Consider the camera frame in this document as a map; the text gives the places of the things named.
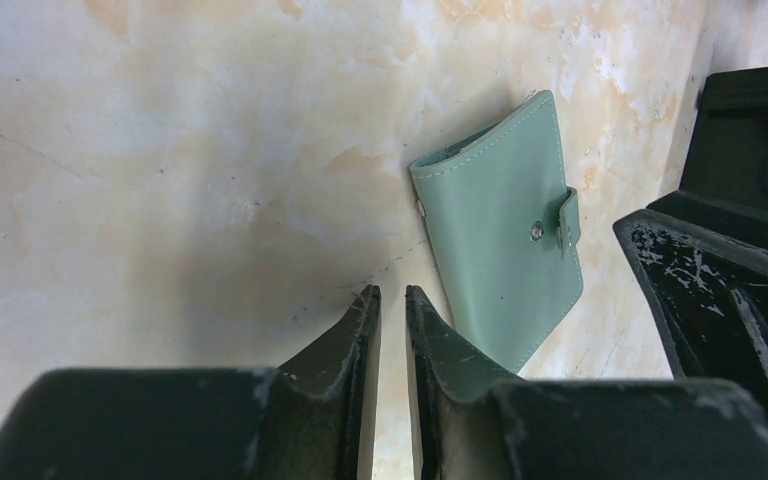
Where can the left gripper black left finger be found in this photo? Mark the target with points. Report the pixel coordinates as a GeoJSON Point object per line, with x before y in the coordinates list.
{"type": "Point", "coordinates": [313, 417]}

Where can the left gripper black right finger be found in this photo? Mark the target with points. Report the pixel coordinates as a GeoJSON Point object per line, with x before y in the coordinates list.
{"type": "Point", "coordinates": [473, 419]}

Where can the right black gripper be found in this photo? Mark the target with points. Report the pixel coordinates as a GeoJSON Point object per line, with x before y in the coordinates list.
{"type": "Point", "coordinates": [702, 265]}

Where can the black card tray box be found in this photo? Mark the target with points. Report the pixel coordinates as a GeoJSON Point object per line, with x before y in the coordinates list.
{"type": "Point", "coordinates": [728, 153]}

